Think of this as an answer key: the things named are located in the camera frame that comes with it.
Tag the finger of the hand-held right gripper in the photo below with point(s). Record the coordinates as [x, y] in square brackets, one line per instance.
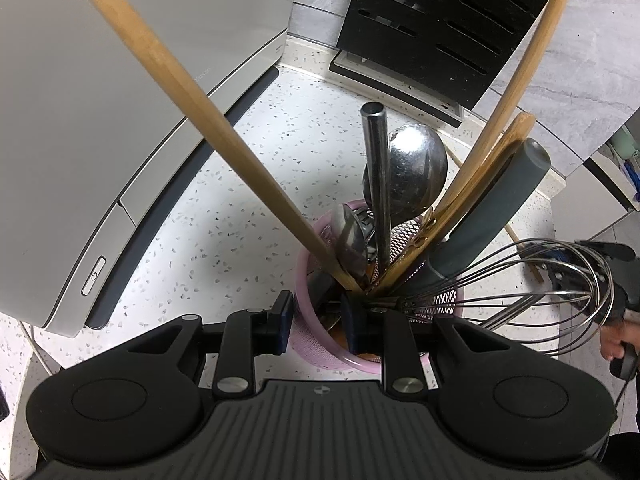
[612, 251]
[562, 280]

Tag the long wooden stick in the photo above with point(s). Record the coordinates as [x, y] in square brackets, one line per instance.
[175, 85]
[530, 60]

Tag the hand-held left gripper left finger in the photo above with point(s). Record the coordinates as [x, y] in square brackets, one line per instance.
[285, 320]

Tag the steel rod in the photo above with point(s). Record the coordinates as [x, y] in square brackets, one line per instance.
[376, 170]

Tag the steel spoon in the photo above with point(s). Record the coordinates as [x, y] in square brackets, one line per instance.
[350, 250]

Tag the white cabinet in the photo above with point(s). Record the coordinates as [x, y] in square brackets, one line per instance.
[590, 200]

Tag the black knife block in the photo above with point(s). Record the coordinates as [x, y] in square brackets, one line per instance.
[425, 20]

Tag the white countertop appliance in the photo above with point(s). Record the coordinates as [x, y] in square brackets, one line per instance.
[75, 160]

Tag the wooden spatula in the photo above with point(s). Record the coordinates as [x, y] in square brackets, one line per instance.
[510, 135]

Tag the person's right hand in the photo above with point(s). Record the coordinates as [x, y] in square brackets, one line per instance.
[617, 337]

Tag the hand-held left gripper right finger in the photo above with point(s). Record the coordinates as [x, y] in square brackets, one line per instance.
[350, 327]

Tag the black flat object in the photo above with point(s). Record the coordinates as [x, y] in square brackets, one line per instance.
[4, 402]

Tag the steel ladle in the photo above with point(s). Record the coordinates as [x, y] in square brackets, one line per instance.
[415, 170]

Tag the pale green cup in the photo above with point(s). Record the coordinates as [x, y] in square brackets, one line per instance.
[627, 144]

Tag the blue object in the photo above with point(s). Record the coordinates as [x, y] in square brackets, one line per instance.
[633, 180]

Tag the wooden chopstick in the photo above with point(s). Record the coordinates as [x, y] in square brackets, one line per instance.
[525, 255]

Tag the pink mesh utensil holder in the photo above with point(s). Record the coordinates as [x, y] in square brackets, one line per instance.
[310, 330]

